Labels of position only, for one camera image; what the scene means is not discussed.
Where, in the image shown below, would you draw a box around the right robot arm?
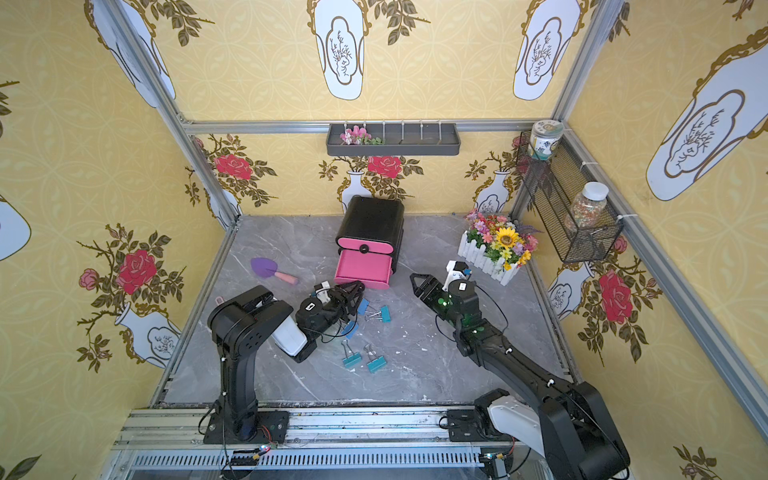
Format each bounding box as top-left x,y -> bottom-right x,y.
410,262 -> 630,479

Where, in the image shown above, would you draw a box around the grey wall shelf tray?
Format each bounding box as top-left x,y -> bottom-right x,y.
326,121 -> 461,157

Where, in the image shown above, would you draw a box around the purple pink toy shovel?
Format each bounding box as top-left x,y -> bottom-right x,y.
250,257 -> 299,285

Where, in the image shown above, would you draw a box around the jar with white lid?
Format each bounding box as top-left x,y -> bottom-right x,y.
564,182 -> 609,234

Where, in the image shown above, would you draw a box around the blue binder clip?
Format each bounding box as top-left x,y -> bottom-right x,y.
357,299 -> 370,316
339,320 -> 359,338

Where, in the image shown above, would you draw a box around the pink flowers in tray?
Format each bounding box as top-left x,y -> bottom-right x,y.
339,125 -> 383,145

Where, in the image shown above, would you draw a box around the jar with green label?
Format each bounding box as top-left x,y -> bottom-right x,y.
528,119 -> 565,161

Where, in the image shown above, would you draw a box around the teal binder clip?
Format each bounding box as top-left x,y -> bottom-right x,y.
367,306 -> 391,323
341,339 -> 362,369
364,344 -> 387,373

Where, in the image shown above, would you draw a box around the black pink drawer cabinet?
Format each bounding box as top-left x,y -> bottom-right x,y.
334,196 -> 405,290

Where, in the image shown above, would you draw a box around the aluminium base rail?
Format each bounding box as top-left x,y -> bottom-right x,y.
100,397 -> 565,479

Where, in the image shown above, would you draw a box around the black wire basket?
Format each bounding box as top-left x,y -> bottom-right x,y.
523,140 -> 623,263

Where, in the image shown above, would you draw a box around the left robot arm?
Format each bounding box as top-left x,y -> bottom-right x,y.
204,281 -> 365,445

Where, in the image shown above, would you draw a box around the flower box white fence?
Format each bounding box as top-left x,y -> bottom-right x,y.
458,209 -> 539,286

